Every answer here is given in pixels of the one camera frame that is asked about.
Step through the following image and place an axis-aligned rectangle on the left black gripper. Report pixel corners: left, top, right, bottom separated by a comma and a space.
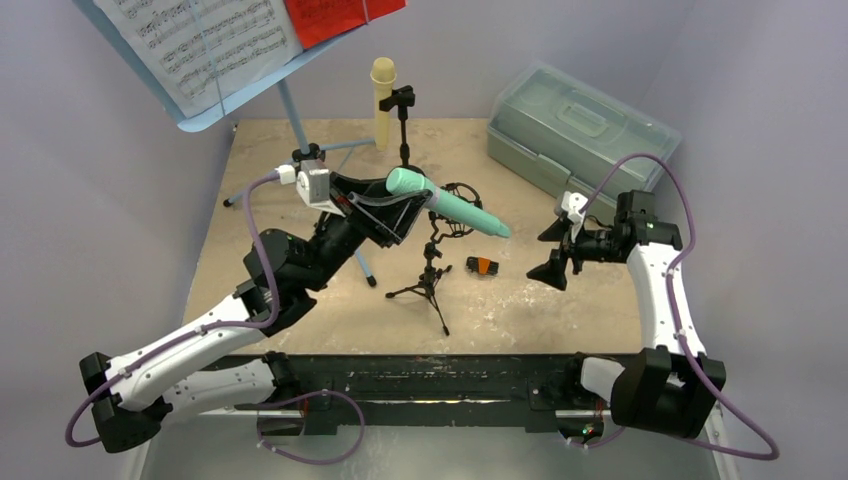
299, 173, 429, 293

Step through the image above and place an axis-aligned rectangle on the mint green microphone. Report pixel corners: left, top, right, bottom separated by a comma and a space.
386, 167, 512, 238

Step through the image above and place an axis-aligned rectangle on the black tripod shock-mount stand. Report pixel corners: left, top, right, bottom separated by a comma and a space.
385, 212, 474, 336

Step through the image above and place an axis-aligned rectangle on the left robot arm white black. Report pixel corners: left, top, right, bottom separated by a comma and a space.
80, 165, 438, 453

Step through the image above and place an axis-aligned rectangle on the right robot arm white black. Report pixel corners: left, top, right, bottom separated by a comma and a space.
527, 190, 726, 439

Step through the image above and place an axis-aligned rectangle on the black round-base mic stand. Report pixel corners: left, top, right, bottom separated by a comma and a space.
377, 85, 424, 175

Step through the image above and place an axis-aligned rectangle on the green translucent storage case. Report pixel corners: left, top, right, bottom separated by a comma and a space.
487, 63, 682, 224

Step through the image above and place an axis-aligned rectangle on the cream yellow microphone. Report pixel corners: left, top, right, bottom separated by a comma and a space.
370, 57, 396, 151

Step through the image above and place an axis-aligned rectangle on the red sheet music page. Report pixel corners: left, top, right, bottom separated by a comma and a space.
284, 0, 406, 49

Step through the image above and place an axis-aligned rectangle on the white sheet music page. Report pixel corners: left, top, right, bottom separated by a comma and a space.
95, 0, 304, 117

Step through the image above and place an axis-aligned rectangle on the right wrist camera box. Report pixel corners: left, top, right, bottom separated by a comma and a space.
554, 191, 588, 236

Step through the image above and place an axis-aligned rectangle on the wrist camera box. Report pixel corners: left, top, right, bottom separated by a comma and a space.
554, 191, 588, 236
274, 160, 338, 213

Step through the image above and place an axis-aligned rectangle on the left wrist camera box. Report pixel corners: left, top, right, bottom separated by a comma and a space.
274, 160, 338, 213

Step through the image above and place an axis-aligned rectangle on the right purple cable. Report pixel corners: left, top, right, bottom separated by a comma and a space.
582, 152, 782, 462

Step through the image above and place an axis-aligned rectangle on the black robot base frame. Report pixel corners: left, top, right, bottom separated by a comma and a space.
231, 352, 644, 437

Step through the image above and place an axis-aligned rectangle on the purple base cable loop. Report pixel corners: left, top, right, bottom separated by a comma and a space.
255, 388, 366, 466

